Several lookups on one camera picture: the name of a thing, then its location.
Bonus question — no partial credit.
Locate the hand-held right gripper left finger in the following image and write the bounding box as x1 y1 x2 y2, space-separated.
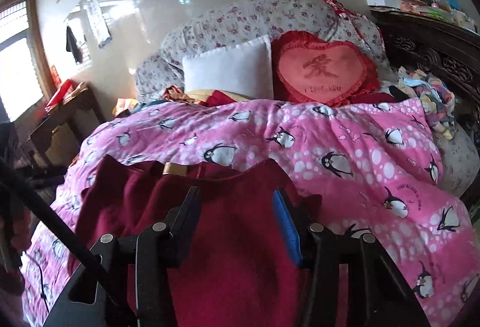
43 186 203 327

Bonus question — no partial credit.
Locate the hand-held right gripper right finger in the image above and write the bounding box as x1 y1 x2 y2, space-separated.
272 189 432 327

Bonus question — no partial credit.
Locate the dark red garment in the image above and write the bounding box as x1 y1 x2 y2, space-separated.
73 155 323 327

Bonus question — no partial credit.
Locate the pile of small colourful clothes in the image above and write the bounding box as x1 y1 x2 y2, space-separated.
386 65 459 141

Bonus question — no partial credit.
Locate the pink penguin print blanket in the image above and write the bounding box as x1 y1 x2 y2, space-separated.
21 99 480 327

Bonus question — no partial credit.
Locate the red and yellow cloth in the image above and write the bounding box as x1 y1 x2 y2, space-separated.
163 85 256 107

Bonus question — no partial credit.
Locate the wooden side table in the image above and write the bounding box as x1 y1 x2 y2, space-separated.
25 85 106 170

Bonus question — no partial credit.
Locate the white square pillow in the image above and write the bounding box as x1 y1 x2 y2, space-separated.
182 34 275 100

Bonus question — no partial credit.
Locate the red heart-shaped pillow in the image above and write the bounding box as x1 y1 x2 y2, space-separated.
271 30 382 107

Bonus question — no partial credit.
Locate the red box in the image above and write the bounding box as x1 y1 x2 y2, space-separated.
45 78 74 114

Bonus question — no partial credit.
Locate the floral quilt roll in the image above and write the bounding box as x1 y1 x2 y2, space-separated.
135 0 391 102

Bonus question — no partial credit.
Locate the dark hanging cloth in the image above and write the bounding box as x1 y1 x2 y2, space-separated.
66 25 84 65

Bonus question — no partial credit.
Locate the red frilly cloth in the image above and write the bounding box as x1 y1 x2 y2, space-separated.
322 0 357 20

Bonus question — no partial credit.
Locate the dark carved wooden headboard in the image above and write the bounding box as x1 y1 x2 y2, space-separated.
370 8 480 140

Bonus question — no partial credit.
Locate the window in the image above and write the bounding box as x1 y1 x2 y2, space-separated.
0 0 57 123

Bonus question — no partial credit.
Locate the clutter on headboard shelf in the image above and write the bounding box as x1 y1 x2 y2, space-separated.
366 0 480 31

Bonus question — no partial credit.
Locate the wall calendar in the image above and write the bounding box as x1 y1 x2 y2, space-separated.
85 0 112 50

